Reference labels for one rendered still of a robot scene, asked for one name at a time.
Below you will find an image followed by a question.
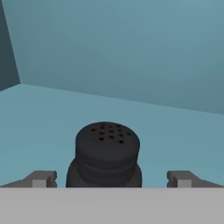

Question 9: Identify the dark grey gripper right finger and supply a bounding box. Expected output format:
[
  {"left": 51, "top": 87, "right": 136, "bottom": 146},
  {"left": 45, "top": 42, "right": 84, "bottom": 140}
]
[{"left": 166, "top": 170, "right": 224, "bottom": 188}]

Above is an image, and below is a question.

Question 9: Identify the black shaker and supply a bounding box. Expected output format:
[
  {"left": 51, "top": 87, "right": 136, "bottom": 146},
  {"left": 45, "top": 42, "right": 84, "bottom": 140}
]
[{"left": 65, "top": 121, "right": 144, "bottom": 188}]

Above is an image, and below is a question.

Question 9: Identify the blue cabinet interior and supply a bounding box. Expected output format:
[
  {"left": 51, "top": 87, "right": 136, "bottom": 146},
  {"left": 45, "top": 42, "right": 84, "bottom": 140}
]
[{"left": 0, "top": 0, "right": 224, "bottom": 188}]

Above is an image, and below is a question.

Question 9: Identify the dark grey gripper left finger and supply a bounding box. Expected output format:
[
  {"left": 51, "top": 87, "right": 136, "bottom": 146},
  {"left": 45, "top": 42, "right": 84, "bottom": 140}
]
[{"left": 0, "top": 170, "right": 58, "bottom": 188}]

